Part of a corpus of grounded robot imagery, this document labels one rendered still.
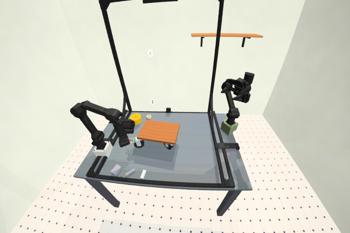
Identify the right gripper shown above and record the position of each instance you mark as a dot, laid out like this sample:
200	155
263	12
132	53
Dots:
123	139

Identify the yellow cylinder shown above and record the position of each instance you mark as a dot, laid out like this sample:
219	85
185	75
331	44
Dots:
137	118

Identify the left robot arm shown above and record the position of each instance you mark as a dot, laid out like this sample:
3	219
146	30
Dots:
233	112

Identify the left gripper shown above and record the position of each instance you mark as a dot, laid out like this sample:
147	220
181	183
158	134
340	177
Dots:
242	96

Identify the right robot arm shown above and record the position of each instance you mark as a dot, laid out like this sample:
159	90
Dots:
111	114

